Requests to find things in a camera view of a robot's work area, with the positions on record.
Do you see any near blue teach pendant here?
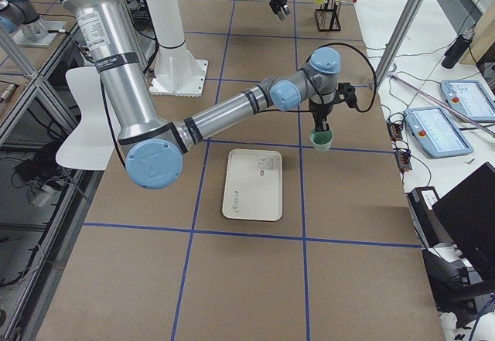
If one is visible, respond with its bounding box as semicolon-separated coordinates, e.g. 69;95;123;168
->
404;106;474;159

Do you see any black water bottle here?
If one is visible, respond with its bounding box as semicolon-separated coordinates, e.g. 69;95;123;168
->
441;26;476;69

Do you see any black wire cup rack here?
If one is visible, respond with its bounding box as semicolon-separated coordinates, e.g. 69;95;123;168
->
314;0;342;32

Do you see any far blue teach pendant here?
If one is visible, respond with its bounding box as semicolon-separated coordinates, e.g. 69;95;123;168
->
440;80;494;123

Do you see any blue teach pendant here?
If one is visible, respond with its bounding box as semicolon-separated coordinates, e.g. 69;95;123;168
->
404;106;474;159
440;80;494;123

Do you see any aluminium frame post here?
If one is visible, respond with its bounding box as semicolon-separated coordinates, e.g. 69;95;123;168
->
372;0;424;90

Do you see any black laptop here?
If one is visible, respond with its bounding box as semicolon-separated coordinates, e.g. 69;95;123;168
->
433;162;494;280

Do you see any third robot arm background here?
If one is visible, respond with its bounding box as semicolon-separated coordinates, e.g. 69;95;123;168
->
1;0;67;47

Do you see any cream rabbit tray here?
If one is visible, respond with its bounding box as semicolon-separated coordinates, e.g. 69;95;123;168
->
222;148;283;222

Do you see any pale green cup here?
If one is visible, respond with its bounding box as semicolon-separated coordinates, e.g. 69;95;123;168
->
309;129;333;152

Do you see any white plastic chair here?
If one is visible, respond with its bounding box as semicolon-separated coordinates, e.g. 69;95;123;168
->
56;66;120;171

